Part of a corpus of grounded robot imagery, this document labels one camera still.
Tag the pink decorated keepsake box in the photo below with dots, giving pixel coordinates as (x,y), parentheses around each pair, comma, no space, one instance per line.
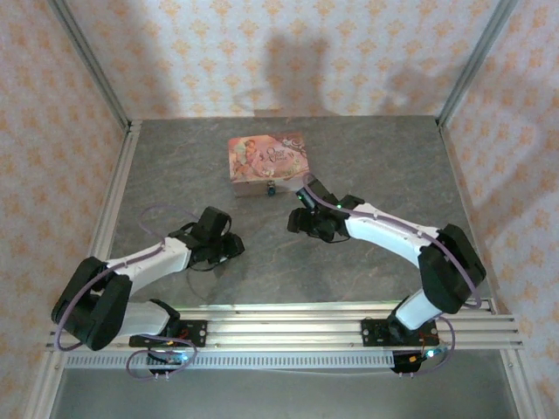
(266,157)

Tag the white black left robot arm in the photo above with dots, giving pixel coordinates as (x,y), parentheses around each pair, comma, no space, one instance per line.
(153,262)

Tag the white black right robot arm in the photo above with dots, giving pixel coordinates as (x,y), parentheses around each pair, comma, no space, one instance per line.
(384,231)

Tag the black base electronics board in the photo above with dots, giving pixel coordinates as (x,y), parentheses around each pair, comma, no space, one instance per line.
(168,358)
(412,360)

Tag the aluminium frame cross beam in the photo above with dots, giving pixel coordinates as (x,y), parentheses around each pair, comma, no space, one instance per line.
(284,327)

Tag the aluminium table side rail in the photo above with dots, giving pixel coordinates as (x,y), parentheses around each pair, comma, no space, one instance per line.
(124,166)

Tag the aluminium frame leg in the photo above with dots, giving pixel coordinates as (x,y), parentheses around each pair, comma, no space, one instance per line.
(48,384)
(519,384)

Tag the aluminium frame post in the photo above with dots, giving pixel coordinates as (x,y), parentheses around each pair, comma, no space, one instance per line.
(87,61)
(476,61)

